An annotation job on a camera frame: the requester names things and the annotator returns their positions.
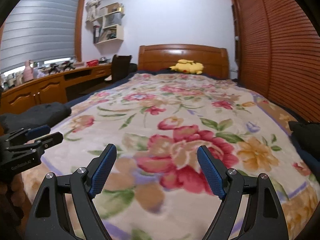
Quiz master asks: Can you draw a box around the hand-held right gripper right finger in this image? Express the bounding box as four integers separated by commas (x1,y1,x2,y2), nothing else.
197,145,288,240

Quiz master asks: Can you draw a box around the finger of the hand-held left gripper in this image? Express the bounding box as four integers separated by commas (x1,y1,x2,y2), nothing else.
6,132,64,155
4,124,51,142

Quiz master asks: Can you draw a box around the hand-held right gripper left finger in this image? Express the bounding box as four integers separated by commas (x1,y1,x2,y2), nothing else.
25,144,117,240

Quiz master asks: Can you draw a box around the black zip jacket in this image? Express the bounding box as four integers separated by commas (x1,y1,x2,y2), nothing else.
0,102,72,137

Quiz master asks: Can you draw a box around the wooden desk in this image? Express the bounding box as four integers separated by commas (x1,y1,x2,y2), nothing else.
0,64,113,115

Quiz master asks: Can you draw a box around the pink bottle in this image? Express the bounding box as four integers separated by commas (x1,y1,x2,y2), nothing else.
23,60,34,82

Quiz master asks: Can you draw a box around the spare black gripper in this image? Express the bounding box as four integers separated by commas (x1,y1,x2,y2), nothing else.
45,64,62,74
60,61,75,72

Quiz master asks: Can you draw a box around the floral blanket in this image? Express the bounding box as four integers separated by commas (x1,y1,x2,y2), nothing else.
21,72,320,240

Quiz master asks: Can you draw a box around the grey window blind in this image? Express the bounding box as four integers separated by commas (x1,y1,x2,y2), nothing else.
0,0,84,74

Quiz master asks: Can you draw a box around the dark cloth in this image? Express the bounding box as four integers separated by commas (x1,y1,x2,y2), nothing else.
287,121,320,162

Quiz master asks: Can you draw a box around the dark wooden chair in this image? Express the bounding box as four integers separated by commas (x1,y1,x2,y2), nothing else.
111,54,132,82

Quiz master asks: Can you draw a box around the yellow plush toy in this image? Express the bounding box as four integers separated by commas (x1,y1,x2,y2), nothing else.
169,59,204,75

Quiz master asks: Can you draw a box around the wooden bed headboard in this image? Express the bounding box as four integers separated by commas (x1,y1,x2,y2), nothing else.
138,44,230,79

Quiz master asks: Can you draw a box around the tied cream curtain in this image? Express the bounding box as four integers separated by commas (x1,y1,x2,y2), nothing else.
86,0,109,23

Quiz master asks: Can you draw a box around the wooden louvred wardrobe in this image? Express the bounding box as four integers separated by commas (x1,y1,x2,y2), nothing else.
227,0,320,123

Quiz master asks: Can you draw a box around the wooden window frame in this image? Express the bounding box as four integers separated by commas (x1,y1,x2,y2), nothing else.
74,0,87,63

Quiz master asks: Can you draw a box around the white wall shelf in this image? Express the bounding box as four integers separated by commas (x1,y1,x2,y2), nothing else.
93,2,125,44

